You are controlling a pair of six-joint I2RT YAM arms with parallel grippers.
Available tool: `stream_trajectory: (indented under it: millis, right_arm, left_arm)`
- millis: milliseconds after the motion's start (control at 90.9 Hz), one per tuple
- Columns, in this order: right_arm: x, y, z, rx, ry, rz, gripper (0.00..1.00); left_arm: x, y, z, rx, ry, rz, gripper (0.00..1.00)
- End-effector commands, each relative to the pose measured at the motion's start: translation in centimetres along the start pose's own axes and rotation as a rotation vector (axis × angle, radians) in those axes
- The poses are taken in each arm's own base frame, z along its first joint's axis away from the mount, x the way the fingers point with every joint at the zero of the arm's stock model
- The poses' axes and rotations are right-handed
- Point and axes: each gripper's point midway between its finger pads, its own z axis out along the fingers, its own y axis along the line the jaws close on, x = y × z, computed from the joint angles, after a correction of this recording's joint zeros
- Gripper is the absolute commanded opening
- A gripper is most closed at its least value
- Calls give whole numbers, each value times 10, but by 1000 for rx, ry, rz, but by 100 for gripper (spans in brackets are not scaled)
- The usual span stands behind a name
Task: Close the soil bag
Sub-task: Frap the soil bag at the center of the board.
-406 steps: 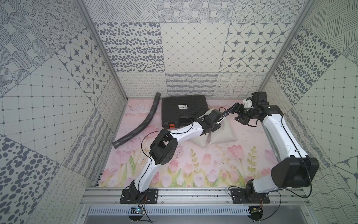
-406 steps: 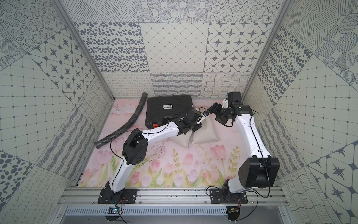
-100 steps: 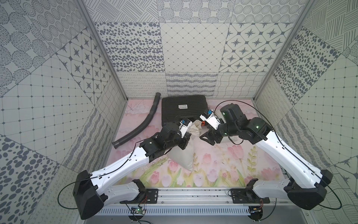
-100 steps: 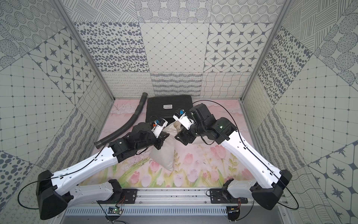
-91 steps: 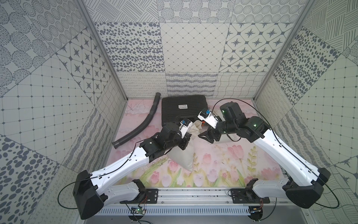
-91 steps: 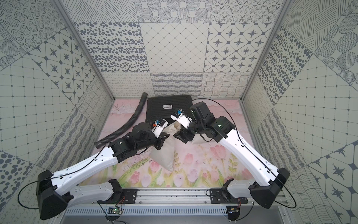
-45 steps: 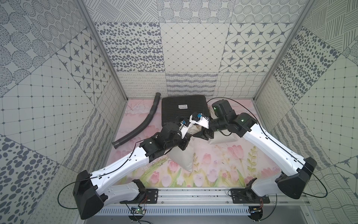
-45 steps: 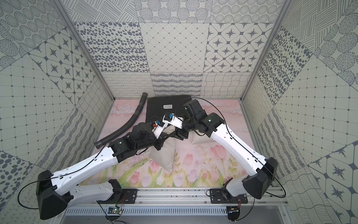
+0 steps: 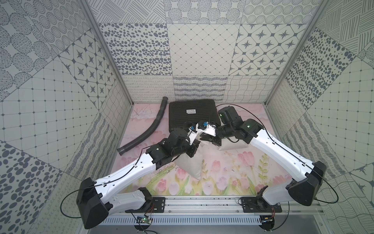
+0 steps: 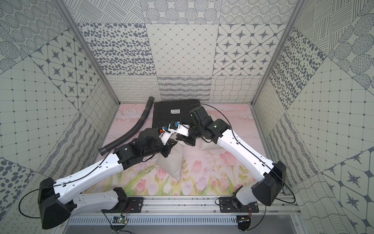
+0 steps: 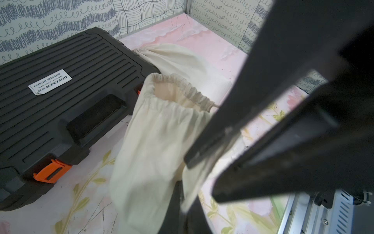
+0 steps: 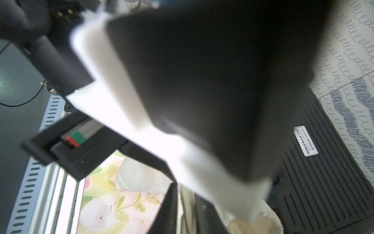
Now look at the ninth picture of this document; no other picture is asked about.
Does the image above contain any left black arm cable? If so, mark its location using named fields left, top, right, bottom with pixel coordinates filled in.
left=59, top=143, right=158, bottom=219

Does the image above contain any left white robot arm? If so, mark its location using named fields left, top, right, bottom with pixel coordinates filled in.
left=76, top=129, right=200, bottom=229

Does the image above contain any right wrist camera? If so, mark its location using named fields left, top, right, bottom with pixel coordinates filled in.
left=197, top=121, right=216, bottom=137

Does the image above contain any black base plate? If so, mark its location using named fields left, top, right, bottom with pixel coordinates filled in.
left=238, top=197, right=282, bottom=213
left=125, top=197, right=166, bottom=214

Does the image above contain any right small circuit board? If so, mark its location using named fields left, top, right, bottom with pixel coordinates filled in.
left=259, top=215, right=275, bottom=232

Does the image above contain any black plastic tool case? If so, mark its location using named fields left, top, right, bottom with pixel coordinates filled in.
left=168, top=99, right=221, bottom=133

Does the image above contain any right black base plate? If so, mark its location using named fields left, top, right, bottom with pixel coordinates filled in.
left=238, top=197, right=282, bottom=213

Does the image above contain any left small circuit board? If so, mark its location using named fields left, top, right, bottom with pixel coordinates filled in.
left=136, top=216, right=152, bottom=225

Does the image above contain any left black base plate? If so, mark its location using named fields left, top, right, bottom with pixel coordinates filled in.
left=125, top=197, right=166, bottom=214

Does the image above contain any tall white cloth soil bag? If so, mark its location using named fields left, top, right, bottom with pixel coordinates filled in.
left=175, top=151, right=203, bottom=180

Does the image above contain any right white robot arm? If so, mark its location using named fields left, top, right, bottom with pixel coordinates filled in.
left=196, top=106, right=327, bottom=206

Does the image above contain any small white cloth soil bag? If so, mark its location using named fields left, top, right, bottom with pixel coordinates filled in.
left=219, top=138, right=248, bottom=151

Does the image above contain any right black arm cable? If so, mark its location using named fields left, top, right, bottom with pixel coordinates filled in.
left=216, top=103, right=340, bottom=232

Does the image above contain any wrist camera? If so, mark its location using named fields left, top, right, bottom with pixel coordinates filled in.
left=197, top=121, right=216, bottom=137
left=188, top=125, right=200, bottom=145

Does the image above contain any aluminium mounting rail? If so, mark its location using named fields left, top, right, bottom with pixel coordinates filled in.
left=105, top=195, right=325, bottom=217

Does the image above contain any pink floral table mat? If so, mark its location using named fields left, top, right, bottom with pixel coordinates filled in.
left=111, top=104, right=291, bottom=196

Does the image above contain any black corrugated hose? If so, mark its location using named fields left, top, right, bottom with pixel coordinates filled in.
left=116, top=96, right=168, bottom=156

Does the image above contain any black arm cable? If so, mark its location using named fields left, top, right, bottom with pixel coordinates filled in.
left=216, top=103, right=340, bottom=232
left=59, top=143, right=158, bottom=219

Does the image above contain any small circuit board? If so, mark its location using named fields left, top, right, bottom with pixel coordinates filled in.
left=136, top=216, right=152, bottom=225
left=259, top=215, right=275, bottom=232

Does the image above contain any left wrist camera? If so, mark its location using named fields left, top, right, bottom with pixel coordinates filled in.
left=188, top=125, right=200, bottom=145

